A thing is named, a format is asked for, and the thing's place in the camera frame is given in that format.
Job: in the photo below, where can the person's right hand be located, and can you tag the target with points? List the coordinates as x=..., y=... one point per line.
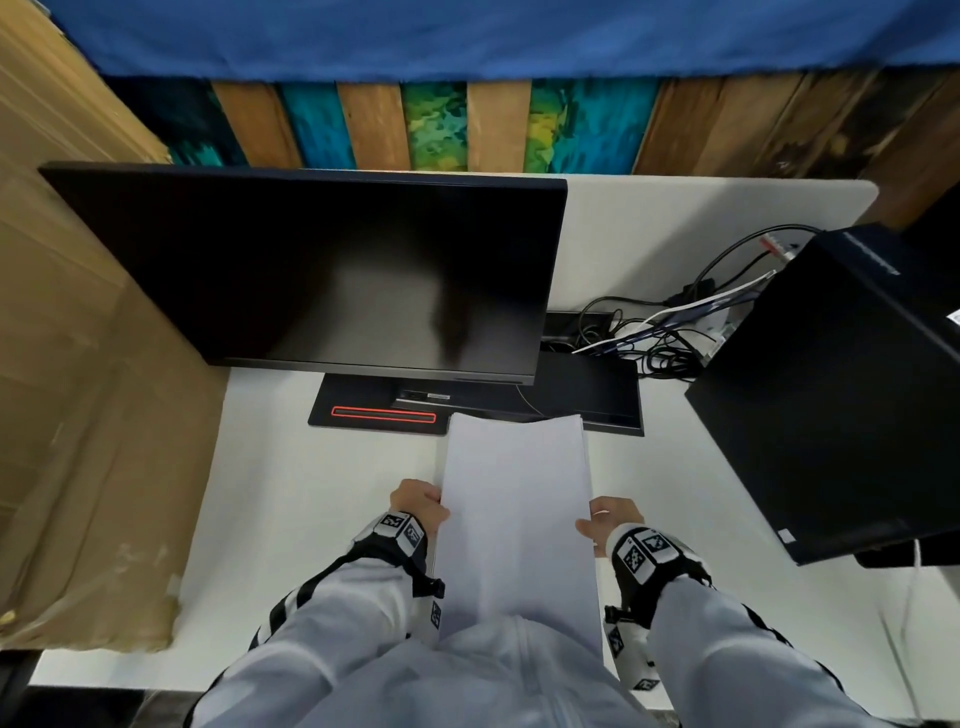
x=619, y=514

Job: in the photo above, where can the person's left hand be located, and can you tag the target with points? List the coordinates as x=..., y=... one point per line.
x=411, y=501

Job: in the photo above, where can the person's left thumb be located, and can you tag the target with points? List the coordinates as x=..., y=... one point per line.
x=439, y=511

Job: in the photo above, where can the person's right thumb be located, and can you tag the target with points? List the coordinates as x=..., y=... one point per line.
x=591, y=532

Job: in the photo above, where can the white paper sheet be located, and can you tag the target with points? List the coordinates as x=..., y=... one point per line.
x=517, y=517

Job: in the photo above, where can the person's right forearm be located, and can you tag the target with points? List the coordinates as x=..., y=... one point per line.
x=742, y=660

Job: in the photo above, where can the person's left forearm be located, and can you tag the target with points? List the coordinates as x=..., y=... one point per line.
x=322, y=637

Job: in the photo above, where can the black monitor stand base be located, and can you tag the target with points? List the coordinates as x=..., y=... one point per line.
x=585, y=390

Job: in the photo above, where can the person's white hooded jacket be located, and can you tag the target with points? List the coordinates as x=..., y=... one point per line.
x=487, y=679

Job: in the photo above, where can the white power strip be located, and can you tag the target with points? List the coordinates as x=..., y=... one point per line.
x=712, y=330

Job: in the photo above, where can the black computer monitor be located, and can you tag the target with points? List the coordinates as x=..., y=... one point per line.
x=315, y=270

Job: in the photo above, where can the black computer tower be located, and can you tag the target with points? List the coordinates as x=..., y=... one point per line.
x=832, y=390

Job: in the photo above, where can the brown cardboard box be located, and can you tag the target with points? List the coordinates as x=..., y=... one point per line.
x=82, y=375

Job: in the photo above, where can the painted wooden plank panel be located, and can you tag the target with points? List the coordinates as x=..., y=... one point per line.
x=495, y=124

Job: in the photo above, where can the blue cloth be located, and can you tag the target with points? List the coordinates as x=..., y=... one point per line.
x=480, y=37

